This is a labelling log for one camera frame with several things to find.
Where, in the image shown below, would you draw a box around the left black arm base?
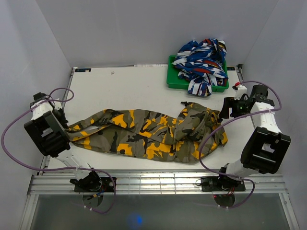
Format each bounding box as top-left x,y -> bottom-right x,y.
70,177 -> 117,208

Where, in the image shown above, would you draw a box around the camouflage yellow green trousers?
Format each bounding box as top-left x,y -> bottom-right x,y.
65,102 -> 228,164

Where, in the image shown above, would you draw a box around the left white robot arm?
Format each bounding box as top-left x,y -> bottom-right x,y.
24,92 -> 102,192

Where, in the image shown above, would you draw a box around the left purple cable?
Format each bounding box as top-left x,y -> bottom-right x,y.
0,88 -> 117,214

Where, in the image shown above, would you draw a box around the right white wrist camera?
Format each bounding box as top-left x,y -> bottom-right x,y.
233,82 -> 247,100

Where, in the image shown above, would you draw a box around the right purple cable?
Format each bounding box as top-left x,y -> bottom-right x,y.
198,80 -> 283,209

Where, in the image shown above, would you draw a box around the left dark corner label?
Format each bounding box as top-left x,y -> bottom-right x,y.
74,68 -> 92,72

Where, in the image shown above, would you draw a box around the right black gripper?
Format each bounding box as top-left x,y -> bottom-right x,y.
218,97 -> 249,119

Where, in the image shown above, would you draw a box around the blue white red trousers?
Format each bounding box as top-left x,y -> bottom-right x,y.
172,38 -> 228,97

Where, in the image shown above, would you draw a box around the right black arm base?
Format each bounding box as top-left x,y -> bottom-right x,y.
196,176 -> 246,207

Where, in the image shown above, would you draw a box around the purple cable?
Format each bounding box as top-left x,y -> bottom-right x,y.
198,80 -> 283,209
0,88 -> 117,214

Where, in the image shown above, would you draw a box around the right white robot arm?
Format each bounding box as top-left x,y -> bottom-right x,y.
216,83 -> 291,190

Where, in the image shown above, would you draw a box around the aluminium frame rail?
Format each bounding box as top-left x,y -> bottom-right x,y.
27,170 -> 288,195

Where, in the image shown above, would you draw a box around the green plastic tray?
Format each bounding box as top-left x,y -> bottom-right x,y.
166,55 -> 229,92

